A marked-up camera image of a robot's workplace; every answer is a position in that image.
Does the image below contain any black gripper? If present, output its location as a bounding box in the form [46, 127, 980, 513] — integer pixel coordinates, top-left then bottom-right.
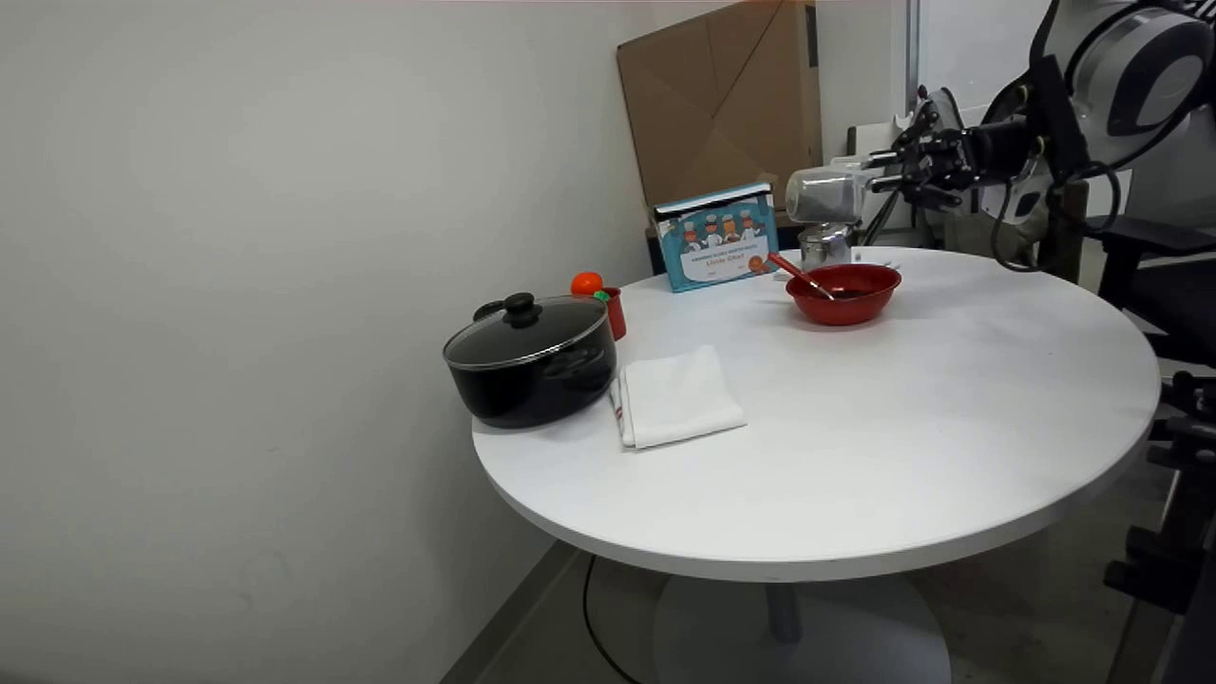
[867, 120, 980, 217]

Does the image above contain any red bowl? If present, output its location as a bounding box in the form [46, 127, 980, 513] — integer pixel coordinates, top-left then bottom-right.
[785, 261, 906, 332]

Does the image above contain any small steel pot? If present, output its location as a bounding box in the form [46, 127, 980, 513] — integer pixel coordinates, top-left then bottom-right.
[797, 225, 856, 274]

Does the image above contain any white vertical pipe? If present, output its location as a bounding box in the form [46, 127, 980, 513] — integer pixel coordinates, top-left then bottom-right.
[901, 0, 929, 109]

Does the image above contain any blue printed cardboard box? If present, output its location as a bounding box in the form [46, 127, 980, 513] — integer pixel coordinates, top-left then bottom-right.
[652, 177, 785, 296]

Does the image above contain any large brown cardboard sheet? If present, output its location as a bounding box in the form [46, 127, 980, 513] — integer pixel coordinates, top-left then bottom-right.
[615, 0, 830, 220]

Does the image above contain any black chair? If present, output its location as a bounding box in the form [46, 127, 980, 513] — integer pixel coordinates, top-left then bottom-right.
[1079, 213, 1216, 372]

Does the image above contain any white folded cloth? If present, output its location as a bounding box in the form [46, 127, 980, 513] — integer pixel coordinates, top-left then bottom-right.
[612, 343, 753, 451]

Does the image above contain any glass pot lid black knob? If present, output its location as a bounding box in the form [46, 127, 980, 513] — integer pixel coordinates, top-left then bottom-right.
[443, 290, 615, 372]

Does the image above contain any black cooking pot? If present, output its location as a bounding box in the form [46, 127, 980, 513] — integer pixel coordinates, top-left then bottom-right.
[443, 308, 619, 433]

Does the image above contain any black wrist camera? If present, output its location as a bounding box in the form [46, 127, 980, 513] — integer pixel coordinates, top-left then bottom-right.
[965, 109, 1033, 182]

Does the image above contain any red handled metal spoon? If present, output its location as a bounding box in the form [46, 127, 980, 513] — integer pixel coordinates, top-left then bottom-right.
[766, 246, 849, 304]

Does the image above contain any dark wooden post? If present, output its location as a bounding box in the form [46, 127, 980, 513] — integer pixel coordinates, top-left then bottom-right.
[1037, 177, 1096, 285]

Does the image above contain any black metal stand frame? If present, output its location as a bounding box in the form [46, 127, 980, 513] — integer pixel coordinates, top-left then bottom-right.
[1100, 372, 1216, 684]

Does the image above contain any white table pedestal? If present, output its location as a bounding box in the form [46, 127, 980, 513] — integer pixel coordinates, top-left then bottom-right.
[652, 575, 956, 684]

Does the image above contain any black floor cable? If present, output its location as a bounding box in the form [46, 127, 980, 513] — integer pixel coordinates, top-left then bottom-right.
[577, 550, 652, 684]

